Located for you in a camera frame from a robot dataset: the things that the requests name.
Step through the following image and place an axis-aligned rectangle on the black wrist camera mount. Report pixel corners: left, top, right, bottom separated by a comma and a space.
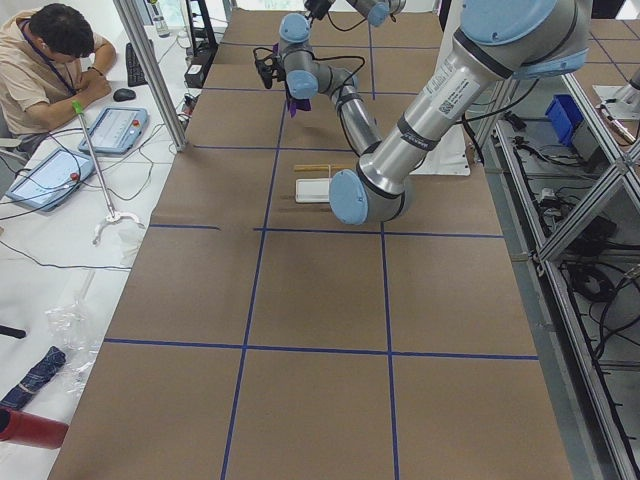
252, 47, 281, 90

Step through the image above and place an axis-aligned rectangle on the blue storage bin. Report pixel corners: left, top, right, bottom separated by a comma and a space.
545, 94, 584, 147

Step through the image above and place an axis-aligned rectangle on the purple towel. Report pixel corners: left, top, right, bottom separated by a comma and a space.
272, 43, 311, 118

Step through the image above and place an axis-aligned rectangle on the wooden rack dowel near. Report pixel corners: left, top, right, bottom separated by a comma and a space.
293, 164, 351, 172

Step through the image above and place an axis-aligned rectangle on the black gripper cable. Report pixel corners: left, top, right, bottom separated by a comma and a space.
252, 46, 366, 96

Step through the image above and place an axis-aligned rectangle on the seated person in beige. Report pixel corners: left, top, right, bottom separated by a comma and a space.
1, 3, 116, 156

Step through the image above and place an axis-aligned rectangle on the teach pendant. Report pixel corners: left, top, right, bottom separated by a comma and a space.
86, 106, 149, 156
6, 148, 94, 212

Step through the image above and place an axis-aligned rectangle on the black keyboard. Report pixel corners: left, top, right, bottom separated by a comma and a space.
125, 42, 147, 87

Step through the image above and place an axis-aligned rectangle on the teach pendant near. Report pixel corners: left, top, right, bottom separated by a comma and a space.
6, 148, 94, 212

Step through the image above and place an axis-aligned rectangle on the folded blue umbrella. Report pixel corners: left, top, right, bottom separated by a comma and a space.
1, 346, 66, 410

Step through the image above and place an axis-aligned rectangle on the metal reacher grabber stick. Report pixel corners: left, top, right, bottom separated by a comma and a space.
71, 100, 145, 246

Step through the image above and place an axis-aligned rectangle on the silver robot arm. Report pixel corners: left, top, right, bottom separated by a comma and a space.
275, 13, 382, 156
329, 1, 592, 225

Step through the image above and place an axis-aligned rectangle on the white towel rack base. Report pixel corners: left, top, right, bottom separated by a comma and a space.
295, 178, 330, 204

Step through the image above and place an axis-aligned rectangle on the red bottle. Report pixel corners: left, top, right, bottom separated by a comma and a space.
1, 408, 69, 449

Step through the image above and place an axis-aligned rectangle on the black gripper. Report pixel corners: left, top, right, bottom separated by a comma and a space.
304, 0, 330, 20

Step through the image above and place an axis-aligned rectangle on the teach pendant far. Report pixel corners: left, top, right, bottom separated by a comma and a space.
86, 106, 149, 156

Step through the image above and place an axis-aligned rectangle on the aluminium frame post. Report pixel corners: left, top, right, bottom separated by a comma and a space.
113, 0, 187, 152

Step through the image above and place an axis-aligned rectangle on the black computer mouse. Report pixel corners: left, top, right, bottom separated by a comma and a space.
112, 88, 137, 102

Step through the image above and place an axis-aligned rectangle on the clear plastic bag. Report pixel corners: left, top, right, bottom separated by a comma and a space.
45, 270, 103, 399

